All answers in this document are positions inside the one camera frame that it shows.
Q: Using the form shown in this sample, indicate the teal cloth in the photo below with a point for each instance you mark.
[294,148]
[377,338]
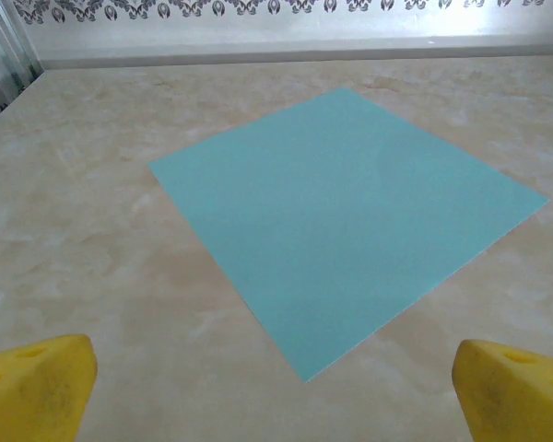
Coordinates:
[341,221]

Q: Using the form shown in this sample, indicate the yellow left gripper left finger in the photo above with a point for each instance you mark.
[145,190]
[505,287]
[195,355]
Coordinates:
[37,391]

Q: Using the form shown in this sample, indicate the aluminium frame post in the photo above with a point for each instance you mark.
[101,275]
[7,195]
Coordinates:
[4,46]

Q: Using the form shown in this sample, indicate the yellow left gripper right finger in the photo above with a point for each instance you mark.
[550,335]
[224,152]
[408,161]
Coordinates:
[511,396]

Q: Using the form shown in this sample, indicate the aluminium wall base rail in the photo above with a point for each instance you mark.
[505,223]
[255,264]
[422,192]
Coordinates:
[304,53]

